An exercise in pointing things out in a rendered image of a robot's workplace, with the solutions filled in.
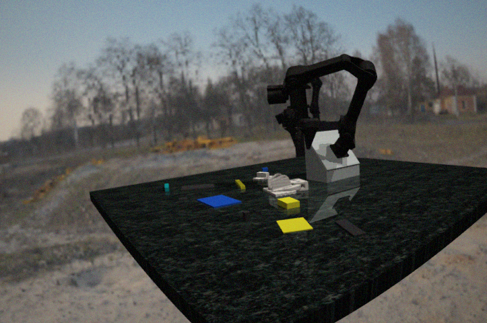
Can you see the yellow flat plate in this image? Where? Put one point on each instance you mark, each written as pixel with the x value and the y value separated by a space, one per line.
pixel 293 225

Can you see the blue flat square plate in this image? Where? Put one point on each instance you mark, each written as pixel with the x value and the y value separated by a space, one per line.
pixel 218 201

